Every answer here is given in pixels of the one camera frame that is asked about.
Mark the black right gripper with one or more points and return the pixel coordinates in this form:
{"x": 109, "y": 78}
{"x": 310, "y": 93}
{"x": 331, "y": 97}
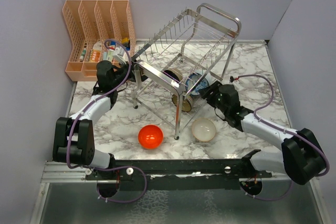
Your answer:
{"x": 218, "y": 88}

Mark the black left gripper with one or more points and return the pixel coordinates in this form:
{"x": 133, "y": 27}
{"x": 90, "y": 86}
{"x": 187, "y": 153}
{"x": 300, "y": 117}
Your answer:
{"x": 125, "y": 64}

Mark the beige speckled bowl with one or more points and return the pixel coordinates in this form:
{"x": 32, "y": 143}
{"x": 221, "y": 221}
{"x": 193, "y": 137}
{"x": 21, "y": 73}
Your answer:
{"x": 204, "y": 130}

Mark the dark patterned cream-inside bowl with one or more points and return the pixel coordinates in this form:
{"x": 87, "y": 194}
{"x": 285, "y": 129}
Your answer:
{"x": 187, "y": 103}

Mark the black bowl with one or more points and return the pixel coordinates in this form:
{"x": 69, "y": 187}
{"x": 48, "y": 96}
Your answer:
{"x": 174, "y": 74}

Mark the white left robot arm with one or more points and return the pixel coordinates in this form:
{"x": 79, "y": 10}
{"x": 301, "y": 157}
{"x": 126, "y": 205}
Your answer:
{"x": 74, "y": 136}

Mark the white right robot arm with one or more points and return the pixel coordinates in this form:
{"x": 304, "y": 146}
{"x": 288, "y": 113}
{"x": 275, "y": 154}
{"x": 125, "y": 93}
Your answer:
{"x": 268, "y": 129}

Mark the orange white packet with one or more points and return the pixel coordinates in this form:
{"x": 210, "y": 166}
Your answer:
{"x": 95, "y": 53}

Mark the white blue tube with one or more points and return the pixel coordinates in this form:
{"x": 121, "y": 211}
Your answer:
{"x": 111, "y": 49}

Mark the small green white tube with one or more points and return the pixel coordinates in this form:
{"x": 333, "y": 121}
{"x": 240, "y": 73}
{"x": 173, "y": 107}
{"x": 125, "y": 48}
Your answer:
{"x": 83, "y": 54}

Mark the peach plastic file organizer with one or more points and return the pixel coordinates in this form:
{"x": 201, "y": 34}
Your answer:
{"x": 89, "y": 21}

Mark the red bowl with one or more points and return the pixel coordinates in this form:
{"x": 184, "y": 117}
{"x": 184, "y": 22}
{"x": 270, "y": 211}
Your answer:
{"x": 150, "y": 136}

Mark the steel wire dish rack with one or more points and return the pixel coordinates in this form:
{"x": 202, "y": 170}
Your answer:
{"x": 197, "y": 42}

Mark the black aluminium frame rail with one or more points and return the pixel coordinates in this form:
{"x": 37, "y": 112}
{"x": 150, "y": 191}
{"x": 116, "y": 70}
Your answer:
{"x": 188, "y": 174}

